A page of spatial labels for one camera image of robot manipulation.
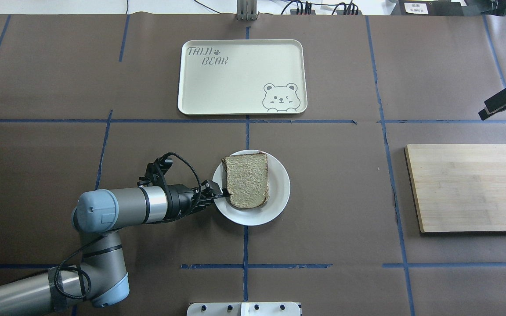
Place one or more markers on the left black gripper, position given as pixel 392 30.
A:
pixel 179 201

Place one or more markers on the brown bread slice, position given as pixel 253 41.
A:
pixel 247 179

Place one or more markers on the white round plate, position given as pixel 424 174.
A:
pixel 278 196

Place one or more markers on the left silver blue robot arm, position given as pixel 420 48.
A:
pixel 102 278

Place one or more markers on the light wooden cutting board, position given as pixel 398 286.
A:
pixel 458 187

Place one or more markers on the cream bear serving tray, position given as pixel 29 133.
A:
pixel 242 77

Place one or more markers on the black rectangular box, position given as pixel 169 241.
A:
pixel 430 8

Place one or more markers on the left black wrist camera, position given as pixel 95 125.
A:
pixel 155 173

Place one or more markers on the white camera mast with base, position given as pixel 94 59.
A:
pixel 245 309

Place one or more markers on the aluminium frame post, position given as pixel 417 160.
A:
pixel 247 10

